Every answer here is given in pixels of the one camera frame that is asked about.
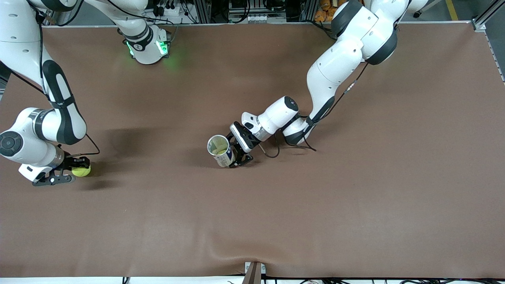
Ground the metal equipment rack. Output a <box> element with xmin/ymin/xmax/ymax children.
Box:
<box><xmin>227</xmin><ymin>0</ymin><xmax>290</xmax><ymax>23</ymax></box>

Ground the yellow floor tape strip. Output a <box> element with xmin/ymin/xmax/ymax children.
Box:
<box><xmin>445</xmin><ymin>0</ymin><xmax>460</xmax><ymax>21</ymax></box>

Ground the grey chair leg with castor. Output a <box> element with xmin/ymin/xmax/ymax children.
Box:
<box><xmin>412</xmin><ymin>0</ymin><xmax>442</xmax><ymax>18</ymax></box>

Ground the yellow Wilson tennis ball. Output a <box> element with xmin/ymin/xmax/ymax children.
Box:
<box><xmin>71</xmin><ymin>164</ymin><xmax>92</xmax><ymax>178</ymax></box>
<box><xmin>210</xmin><ymin>139</ymin><xmax>228</xmax><ymax>155</ymax></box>

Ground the camera post with metal bracket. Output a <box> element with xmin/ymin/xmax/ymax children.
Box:
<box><xmin>242</xmin><ymin>261</ymin><xmax>267</xmax><ymax>284</ymax></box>

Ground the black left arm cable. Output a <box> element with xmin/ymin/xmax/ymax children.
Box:
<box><xmin>258</xmin><ymin>61</ymin><xmax>370</xmax><ymax>159</ymax></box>

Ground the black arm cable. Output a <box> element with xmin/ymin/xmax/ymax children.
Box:
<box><xmin>258</xmin><ymin>61</ymin><xmax>370</xmax><ymax>159</ymax></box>
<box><xmin>37</xmin><ymin>0</ymin><xmax>101</xmax><ymax>158</ymax></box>

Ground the clear tennis ball can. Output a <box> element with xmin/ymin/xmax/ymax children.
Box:
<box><xmin>207</xmin><ymin>135</ymin><xmax>237</xmax><ymax>168</ymax></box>

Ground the orange packaged items pile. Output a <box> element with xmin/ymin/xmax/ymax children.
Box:
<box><xmin>314</xmin><ymin>0</ymin><xmax>348</xmax><ymax>23</ymax></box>

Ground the white power strip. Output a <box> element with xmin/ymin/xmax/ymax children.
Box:
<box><xmin>152</xmin><ymin>2</ymin><xmax>182</xmax><ymax>17</ymax></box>

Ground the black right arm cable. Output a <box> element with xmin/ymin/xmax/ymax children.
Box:
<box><xmin>37</xmin><ymin>0</ymin><xmax>101</xmax><ymax>158</ymax></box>

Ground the aluminium frame upright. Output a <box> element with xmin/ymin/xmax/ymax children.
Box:
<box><xmin>298</xmin><ymin>0</ymin><xmax>318</xmax><ymax>22</ymax></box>
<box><xmin>193</xmin><ymin>0</ymin><xmax>213</xmax><ymax>24</ymax></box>

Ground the brown table mat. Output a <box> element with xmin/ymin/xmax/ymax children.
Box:
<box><xmin>0</xmin><ymin>22</ymin><xmax>505</xmax><ymax>278</ymax></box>

